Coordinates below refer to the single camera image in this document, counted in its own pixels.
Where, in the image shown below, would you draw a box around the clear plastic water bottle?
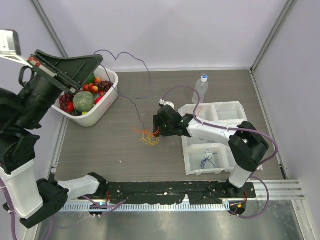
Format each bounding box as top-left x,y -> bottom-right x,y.
191,74 -> 209,104

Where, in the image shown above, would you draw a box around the blue wire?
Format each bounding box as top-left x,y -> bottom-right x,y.
200,149 -> 217,169

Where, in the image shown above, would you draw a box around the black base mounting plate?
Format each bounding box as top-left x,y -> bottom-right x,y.
88,181 -> 256,205

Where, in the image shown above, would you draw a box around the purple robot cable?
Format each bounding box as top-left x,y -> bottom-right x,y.
162,85 -> 279,221
0,178 -> 128,240

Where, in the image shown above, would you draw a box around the green striped melon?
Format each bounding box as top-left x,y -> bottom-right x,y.
72,91 -> 95,113

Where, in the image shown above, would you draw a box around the purple robot cable right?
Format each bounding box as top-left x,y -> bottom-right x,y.
162,85 -> 279,221

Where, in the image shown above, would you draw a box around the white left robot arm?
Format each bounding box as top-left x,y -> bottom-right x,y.
0,50 -> 107,229

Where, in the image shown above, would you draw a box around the red yellow peaches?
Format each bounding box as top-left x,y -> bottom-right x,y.
82,77 -> 102,94

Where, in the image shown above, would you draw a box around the white compartment tray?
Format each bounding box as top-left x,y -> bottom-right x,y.
181,101 -> 248,176

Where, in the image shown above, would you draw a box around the purple robot cable left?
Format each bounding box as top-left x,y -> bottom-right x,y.
0,178 -> 128,240

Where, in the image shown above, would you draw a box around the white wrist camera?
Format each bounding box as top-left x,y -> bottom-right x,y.
0,29 -> 29,66
159,98 -> 175,109

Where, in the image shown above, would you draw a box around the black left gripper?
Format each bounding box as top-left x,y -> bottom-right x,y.
17,46 -> 107,126

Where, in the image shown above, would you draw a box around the dark red grape bunch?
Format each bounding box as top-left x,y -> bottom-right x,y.
59,93 -> 75,113

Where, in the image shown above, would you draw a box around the white slotted cable duct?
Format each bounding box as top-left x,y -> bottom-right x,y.
60,201 -> 230,213

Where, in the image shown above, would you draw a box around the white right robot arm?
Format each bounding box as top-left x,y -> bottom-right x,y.
153,105 -> 269,198

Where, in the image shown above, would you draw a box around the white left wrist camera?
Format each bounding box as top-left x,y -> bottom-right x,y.
0,29 -> 29,66

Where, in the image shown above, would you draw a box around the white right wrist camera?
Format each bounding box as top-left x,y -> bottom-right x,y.
159,98 -> 175,109

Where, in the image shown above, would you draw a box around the red apple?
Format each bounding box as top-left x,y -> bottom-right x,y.
95,96 -> 103,104

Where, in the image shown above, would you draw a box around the green lime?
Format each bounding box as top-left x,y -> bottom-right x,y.
86,73 -> 96,85

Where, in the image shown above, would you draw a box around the colourful wire bundle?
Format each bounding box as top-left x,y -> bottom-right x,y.
131,125 -> 161,147

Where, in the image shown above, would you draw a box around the white plastic fruit basket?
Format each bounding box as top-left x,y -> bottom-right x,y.
51,65 -> 119,127

